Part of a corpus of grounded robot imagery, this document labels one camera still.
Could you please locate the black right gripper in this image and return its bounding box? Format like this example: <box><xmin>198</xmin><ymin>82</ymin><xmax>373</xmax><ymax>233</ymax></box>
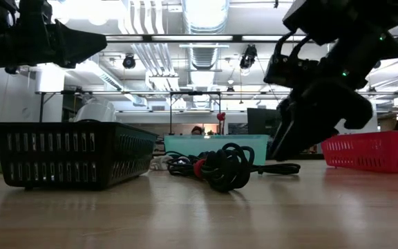
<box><xmin>269</xmin><ymin>30</ymin><xmax>398</xmax><ymax>162</ymax></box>

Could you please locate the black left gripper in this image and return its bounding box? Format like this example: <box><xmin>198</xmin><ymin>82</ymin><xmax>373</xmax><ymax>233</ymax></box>
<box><xmin>0</xmin><ymin>0</ymin><xmax>108</xmax><ymax>75</ymax></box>

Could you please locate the black cable with red tie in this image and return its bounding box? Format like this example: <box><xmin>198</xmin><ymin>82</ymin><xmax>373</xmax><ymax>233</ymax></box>
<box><xmin>166</xmin><ymin>142</ymin><xmax>256</xmax><ymax>194</ymax></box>

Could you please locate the translucent teal plastic bin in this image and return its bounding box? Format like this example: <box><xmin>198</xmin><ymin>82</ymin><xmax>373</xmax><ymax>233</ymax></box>
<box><xmin>163</xmin><ymin>133</ymin><xmax>270</xmax><ymax>166</ymax></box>

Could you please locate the dark monitor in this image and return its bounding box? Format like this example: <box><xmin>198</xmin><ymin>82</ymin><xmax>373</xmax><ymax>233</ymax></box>
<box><xmin>247</xmin><ymin>107</ymin><xmax>283</xmax><ymax>138</ymax></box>

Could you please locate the red plastic basket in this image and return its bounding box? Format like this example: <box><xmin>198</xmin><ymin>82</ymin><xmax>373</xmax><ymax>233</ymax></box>
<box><xmin>321</xmin><ymin>130</ymin><xmax>398</xmax><ymax>174</ymax></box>

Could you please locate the black plastic basket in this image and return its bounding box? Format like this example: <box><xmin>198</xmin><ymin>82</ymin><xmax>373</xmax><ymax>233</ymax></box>
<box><xmin>0</xmin><ymin>120</ymin><xmax>159</xmax><ymax>191</ymax></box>

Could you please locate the black frame-mounted fixture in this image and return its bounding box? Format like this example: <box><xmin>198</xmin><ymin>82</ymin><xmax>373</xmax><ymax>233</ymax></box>
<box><xmin>122</xmin><ymin>53</ymin><xmax>137</xmax><ymax>70</ymax></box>
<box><xmin>238</xmin><ymin>44</ymin><xmax>258</xmax><ymax>70</ymax></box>

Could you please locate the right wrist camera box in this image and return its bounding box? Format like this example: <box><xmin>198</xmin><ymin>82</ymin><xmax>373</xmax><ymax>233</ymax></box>
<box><xmin>263</xmin><ymin>30</ymin><xmax>321</xmax><ymax>88</ymax></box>

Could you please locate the black background table frame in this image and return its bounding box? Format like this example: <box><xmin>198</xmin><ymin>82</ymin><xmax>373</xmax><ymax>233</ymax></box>
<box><xmin>169</xmin><ymin>90</ymin><xmax>222</xmax><ymax>136</ymax></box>

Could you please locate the silver ceiling duct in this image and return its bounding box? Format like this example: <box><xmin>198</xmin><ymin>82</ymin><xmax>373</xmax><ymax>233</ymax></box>
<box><xmin>180</xmin><ymin>0</ymin><xmax>231</xmax><ymax>72</ymax></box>

